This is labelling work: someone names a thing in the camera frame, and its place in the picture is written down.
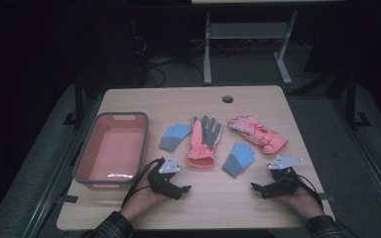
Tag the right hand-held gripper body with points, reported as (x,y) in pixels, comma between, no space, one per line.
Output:
(282,183)

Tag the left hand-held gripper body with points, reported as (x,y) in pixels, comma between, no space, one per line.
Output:
(162,183)

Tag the blue and grey knit glove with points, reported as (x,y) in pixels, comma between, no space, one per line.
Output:
(173,136)
(239,158)

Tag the pink glove with grey palm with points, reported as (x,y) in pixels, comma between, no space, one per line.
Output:
(200,145)

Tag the pink padded ski glove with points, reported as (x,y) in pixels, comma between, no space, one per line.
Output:
(261,134)

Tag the pink basket with grey rim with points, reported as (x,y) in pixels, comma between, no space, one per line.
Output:
(112,152)

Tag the person's right hand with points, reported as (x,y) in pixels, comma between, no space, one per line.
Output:
(299,201)

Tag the person's left hand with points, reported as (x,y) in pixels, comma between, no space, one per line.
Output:
(142,200)

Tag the grey tape strip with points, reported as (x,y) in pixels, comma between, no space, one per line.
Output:
(327,197)
(67,199)

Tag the black stand pole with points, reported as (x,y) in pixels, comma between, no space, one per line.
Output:
(350,99)

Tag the aluminium floor rail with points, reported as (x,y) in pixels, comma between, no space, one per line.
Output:
(56,172)
(368,158)

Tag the white metal desk frame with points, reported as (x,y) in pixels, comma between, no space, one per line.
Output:
(248,30)

